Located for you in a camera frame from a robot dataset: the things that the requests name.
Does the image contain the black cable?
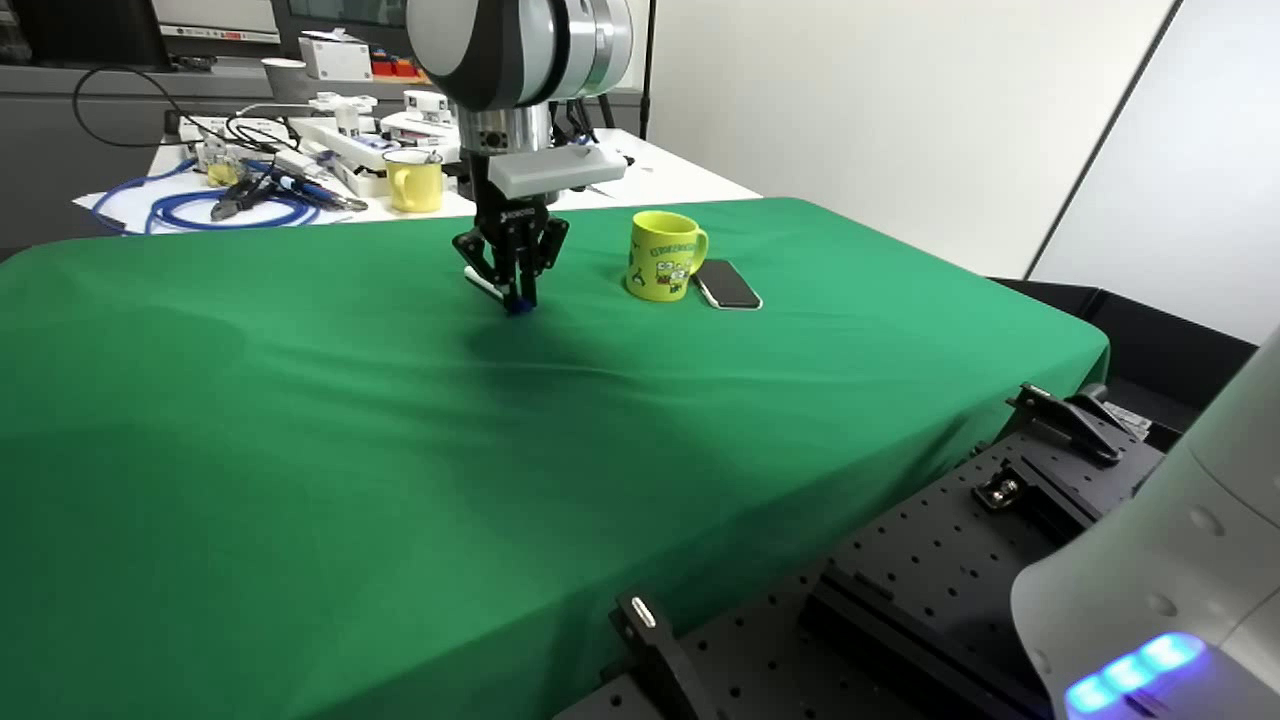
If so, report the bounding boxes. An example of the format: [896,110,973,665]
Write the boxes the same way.
[71,65,301,153]

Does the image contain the green mug with cartoon print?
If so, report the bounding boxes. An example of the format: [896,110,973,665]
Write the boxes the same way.
[625,210,710,303]

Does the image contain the small black metal clamp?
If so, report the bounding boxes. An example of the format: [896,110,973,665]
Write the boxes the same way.
[972,468,1033,515]

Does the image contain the black pliers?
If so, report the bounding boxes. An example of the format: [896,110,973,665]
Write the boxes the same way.
[209,176,269,222]

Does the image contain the green tablecloth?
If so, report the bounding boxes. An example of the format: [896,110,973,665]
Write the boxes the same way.
[0,197,1111,720]

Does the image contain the grey paper cup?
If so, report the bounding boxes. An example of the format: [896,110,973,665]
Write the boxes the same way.
[261,57,308,103]

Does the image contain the white table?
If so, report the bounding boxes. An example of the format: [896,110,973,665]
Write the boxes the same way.
[72,126,763,237]

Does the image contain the yellow mug with white inside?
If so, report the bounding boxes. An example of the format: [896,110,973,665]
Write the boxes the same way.
[383,148,445,214]

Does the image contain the monitor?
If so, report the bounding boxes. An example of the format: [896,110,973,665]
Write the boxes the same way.
[270,0,413,57]

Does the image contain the white marker with blue cap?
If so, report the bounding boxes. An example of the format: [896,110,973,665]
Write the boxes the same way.
[463,265,536,317]

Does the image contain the coil of blue cable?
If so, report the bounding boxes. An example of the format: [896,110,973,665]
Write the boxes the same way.
[90,158,323,237]

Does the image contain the black plastic bin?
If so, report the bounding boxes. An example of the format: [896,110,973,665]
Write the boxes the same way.
[985,277,1258,433]

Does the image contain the white cardboard box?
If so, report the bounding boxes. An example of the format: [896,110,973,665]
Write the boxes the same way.
[298,30,374,82]

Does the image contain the black smartphone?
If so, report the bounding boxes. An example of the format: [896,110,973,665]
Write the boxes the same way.
[691,259,764,311]

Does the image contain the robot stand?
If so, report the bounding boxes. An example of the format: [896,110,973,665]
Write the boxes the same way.
[553,384,1167,720]

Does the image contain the black toggle clamp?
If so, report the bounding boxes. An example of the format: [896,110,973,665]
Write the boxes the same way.
[1006,382,1133,467]
[608,590,719,720]

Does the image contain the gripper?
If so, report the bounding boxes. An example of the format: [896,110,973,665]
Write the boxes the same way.
[452,155,571,309]

